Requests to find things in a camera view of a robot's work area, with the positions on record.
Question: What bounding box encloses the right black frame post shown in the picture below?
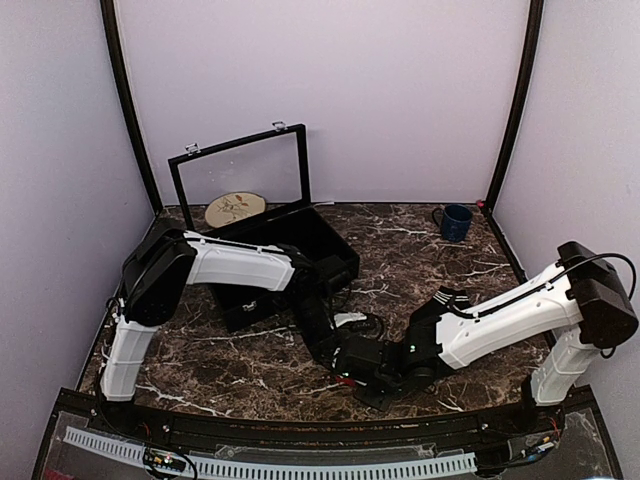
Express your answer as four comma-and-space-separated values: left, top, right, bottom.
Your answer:
484, 0, 545, 216

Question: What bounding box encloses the black striped sock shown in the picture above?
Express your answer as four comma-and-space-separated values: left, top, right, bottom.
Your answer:
409, 286, 471, 327

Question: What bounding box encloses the red white sock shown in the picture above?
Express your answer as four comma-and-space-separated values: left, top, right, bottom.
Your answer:
336, 375, 367, 388

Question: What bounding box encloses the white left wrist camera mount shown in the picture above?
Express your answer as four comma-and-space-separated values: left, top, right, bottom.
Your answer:
333, 312, 367, 328

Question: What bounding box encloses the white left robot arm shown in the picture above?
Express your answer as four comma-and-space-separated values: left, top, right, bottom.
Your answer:
95, 228, 370, 436

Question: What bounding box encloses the round beige decorated plate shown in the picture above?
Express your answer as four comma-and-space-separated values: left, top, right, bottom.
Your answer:
204, 192, 266, 228

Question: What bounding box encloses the dark blue mug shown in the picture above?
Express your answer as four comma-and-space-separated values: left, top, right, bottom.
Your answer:
431, 204, 473, 243

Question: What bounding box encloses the white slotted cable duct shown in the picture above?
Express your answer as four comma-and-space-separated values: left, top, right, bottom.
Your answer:
62, 426, 478, 479

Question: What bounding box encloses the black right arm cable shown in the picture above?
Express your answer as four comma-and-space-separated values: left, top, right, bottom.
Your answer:
449, 252, 639, 359

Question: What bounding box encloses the black curved front rail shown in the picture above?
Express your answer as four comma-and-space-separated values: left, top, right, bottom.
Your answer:
40, 386, 605, 451

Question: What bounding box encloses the left black frame post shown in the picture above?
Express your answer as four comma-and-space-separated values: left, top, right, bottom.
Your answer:
99, 0, 163, 215

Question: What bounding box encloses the black frame post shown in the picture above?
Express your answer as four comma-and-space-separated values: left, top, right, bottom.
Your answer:
99, 0, 163, 215
484, 0, 545, 216

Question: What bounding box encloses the black glass-lid display case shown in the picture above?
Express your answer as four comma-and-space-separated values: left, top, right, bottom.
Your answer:
167, 120, 361, 334

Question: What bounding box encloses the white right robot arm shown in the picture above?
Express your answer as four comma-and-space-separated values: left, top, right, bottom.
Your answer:
331, 241, 639, 434

